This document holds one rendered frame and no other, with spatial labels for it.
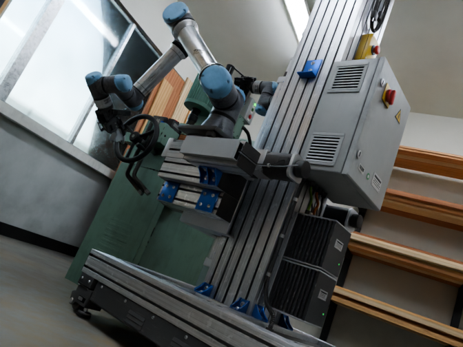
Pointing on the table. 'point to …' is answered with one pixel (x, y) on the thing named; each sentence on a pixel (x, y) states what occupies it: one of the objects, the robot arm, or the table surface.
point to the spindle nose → (193, 116)
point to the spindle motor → (198, 99)
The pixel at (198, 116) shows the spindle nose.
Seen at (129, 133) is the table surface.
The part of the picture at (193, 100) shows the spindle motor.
